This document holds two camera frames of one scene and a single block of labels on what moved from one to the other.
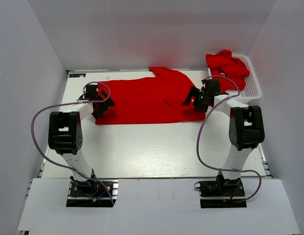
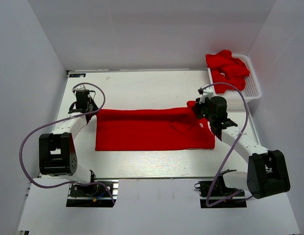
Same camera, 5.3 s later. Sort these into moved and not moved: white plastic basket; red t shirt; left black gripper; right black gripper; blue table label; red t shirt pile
Moved: red t shirt; right black gripper; left black gripper
Not moved: white plastic basket; red t shirt pile; blue table label
